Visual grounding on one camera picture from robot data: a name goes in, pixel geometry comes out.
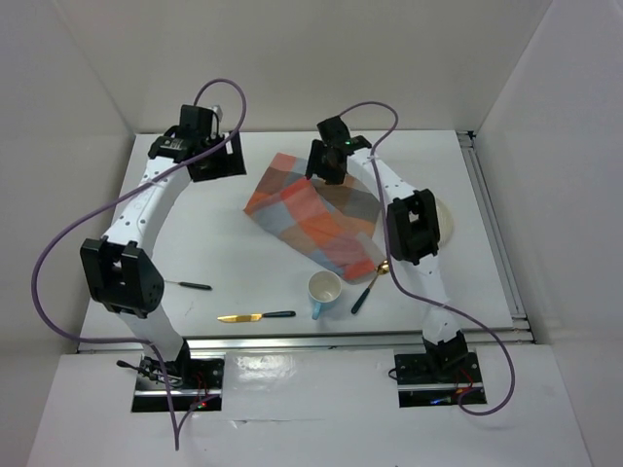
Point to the gold spoon dark handle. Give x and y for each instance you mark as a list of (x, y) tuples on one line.
[(382, 269)]

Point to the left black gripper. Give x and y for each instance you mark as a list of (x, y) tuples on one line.
[(230, 164)]

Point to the aluminium frame rail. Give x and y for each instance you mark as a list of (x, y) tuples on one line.
[(208, 239)]

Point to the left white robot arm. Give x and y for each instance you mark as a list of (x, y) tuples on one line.
[(118, 266)]

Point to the blue mug white inside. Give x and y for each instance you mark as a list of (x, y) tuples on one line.
[(324, 290)]

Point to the checkered orange blue cloth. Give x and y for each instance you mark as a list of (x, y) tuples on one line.
[(333, 225)]

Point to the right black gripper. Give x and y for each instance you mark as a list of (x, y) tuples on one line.
[(313, 165)]

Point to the fork with dark handle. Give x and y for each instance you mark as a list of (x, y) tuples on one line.
[(190, 285)]

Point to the cream white plate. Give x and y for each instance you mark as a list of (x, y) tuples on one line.
[(445, 221)]

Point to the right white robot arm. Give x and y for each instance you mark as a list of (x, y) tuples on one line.
[(411, 232)]

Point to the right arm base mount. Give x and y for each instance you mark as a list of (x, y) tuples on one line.
[(419, 385)]

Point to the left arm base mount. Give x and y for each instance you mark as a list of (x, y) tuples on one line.
[(200, 391)]

